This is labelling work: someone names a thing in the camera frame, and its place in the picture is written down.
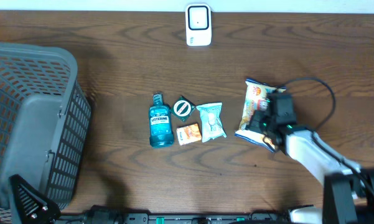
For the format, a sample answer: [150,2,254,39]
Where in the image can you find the yellow snack bag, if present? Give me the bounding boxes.
[235,78,276,152]

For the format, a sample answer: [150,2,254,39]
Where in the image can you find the light blue wipes pack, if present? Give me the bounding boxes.
[197,102,227,142]

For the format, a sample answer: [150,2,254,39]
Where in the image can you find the orange small packet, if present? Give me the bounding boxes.
[176,123,202,146]

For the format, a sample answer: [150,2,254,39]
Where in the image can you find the green square box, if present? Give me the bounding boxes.
[171,96,196,122]

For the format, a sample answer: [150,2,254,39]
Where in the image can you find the teal mouthwash bottle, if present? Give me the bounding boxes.
[149,92,174,148]

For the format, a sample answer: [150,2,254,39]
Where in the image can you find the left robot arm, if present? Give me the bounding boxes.
[8,174,61,224]

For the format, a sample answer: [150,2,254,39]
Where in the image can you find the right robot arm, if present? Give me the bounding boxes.
[247,91,374,223]

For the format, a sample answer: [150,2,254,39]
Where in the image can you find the white barcode scanner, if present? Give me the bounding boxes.
[185,3,212,47]

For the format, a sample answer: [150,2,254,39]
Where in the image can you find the grey plastic basket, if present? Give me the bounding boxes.
[0,42,91,223]

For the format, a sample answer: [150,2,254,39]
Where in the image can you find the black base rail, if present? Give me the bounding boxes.
[58,205,324,224]

